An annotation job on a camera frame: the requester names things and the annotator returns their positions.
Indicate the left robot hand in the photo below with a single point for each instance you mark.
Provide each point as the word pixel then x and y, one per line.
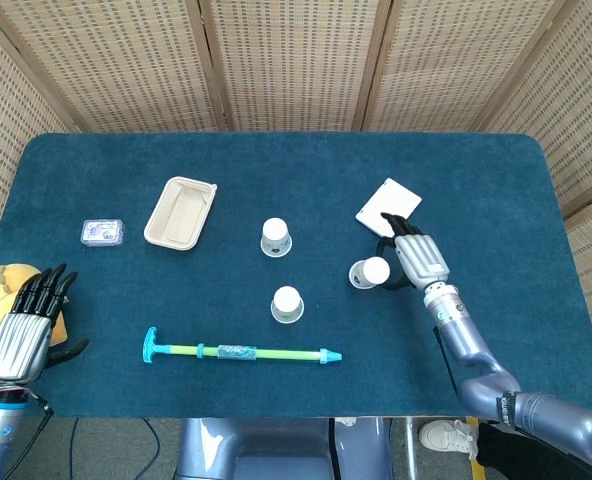
pixel 21 345

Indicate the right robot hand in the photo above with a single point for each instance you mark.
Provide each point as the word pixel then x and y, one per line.
pixel 421 255

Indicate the white paper cup blue flower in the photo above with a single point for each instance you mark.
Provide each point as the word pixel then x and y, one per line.
pixel 371 272
pixel 276 235

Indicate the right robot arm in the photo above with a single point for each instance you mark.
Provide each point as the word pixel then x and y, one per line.
pixel 481 360

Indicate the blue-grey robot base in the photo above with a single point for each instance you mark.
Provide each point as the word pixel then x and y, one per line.
pixel 276 450

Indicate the white paper cup green flower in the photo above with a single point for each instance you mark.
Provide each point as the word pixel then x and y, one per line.
pixel 287 302

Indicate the yellow plush toy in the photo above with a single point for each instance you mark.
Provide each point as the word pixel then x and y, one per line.
pixel 3 285

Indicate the white square pad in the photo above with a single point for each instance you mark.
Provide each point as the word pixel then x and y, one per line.
pixel 391 200

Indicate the clear plastic box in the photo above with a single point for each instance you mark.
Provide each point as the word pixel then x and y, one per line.
pixel 103 233

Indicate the teal table cloth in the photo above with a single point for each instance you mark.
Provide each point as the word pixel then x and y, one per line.
pixel 276 165

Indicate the green blue water pump toy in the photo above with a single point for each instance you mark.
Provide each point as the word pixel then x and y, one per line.
pixel 276 354

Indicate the white sneaker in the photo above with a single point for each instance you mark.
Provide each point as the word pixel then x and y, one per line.
pixel 443 436

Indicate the beige plastic food tray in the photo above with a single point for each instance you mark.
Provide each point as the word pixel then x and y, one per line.
pixel 178 215

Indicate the black trouser leg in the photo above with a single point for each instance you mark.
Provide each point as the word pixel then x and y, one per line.
pixel 516 455

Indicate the woven folding screen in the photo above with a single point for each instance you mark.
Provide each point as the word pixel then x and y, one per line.
pixel 296 60

